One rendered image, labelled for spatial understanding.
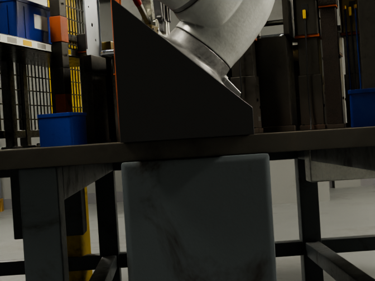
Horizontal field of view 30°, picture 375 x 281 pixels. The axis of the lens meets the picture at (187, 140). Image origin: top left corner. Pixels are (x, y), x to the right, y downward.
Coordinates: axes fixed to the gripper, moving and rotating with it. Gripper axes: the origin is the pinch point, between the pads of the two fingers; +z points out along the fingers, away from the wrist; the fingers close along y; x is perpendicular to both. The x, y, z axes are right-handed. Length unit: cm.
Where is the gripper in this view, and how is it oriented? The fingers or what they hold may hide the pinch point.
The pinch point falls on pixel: (163, 32)
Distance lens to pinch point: 232.6
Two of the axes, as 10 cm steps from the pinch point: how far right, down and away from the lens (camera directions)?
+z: 0.7, 10.0, 0.0
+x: -9.5, 0.6, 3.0
